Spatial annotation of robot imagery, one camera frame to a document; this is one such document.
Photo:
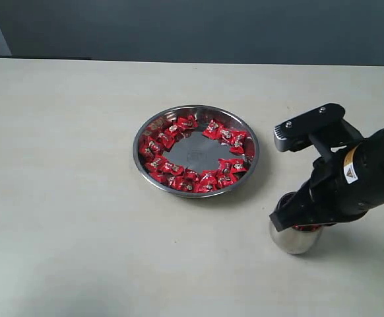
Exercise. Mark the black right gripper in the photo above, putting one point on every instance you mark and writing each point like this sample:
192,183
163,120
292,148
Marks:
339,192

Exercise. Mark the red candy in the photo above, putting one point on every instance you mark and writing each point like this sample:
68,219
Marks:
307,228

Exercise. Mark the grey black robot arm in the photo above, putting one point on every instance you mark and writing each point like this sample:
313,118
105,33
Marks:
341,189

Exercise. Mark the stainless steel cup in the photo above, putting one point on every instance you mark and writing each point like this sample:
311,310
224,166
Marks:
292,241

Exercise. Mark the round stainless steel plate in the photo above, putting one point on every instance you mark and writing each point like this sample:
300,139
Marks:
197,138

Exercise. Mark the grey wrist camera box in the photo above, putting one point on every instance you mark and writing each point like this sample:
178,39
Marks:
293,134

